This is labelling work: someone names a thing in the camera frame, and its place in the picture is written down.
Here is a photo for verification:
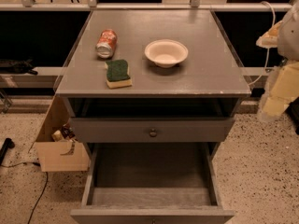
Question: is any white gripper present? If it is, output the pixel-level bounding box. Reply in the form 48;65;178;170
256;21;299;122

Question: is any grey drawer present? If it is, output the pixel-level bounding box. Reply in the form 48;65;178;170
71;143;235;224
70;118;235;143

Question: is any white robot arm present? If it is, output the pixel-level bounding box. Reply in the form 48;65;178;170
256;1;299;122

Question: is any grey wooden drawer cabinet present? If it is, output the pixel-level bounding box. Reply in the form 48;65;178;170
53;8;252;161

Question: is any grey top drawer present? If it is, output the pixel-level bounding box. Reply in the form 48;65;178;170
70;118;235;143

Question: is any white paper bowl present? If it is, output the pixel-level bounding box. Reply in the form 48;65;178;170
144;39;189;68

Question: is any green yellow sponge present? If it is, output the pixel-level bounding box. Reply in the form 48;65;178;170
105;60;132;89

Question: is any orange soda can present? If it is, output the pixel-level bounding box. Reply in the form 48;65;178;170
95;29;118;59

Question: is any cardboard box with items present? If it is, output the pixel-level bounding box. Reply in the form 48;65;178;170
35;96;90;172

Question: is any black object on shelf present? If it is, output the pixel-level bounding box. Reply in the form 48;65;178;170
0;59;37;76

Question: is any black cylinder on floor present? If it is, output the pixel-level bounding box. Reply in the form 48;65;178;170
0;138;15;165

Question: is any white hanging cable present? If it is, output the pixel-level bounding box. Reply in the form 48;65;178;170
248;0;278;87

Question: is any black floor cable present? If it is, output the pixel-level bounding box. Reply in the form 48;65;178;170
0;161;50;224

